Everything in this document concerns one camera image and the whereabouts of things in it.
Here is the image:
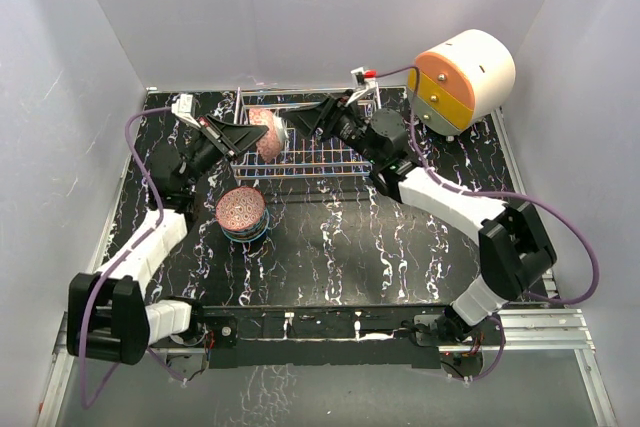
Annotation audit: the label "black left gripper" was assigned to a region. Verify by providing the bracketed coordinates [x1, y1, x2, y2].
[182, 114, 268, 191]

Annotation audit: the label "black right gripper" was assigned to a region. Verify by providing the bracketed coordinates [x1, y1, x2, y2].
[284, 90, 383, 167]

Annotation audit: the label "white wire dish rack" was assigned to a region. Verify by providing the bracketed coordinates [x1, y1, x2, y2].
[233, 89, 370, 181]

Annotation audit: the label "pink floral bowl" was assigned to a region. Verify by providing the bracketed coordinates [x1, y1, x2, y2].
[248, 108, 286, 163]

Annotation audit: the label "white bowl brown diamonds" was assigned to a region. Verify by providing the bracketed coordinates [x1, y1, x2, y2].
[215, 186, 266, 232]

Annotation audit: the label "white bowl red lattice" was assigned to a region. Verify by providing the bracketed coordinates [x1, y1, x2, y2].
[221, 213, 269, 242]

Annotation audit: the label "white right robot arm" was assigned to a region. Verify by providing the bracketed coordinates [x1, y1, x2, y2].
[280, 96, 557, 344]

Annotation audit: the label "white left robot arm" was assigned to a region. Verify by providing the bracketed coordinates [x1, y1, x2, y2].
[66, 114, 268, 365]

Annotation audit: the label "round white mini drawer cabinet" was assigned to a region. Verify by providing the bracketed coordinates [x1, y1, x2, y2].
[407, 29, 516, 137]

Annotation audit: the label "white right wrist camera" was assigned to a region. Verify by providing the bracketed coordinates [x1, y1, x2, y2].
[347, 67, 378, 104]

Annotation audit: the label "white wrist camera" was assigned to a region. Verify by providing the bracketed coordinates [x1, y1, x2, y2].
[347, 67, 378, 104]
[171, 93, 200, 129]

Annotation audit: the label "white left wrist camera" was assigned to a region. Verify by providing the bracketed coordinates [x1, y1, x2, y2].
[171, 93, 200, 129]

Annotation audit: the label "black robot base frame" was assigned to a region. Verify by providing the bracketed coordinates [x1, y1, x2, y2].
[154, 304, 504, 375]

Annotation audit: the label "aluminium rail frame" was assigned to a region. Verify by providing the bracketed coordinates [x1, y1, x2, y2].
[37, 109, 619, 427]

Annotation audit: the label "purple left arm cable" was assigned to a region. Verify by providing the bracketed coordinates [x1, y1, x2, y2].
[78, 107, 191, 409]

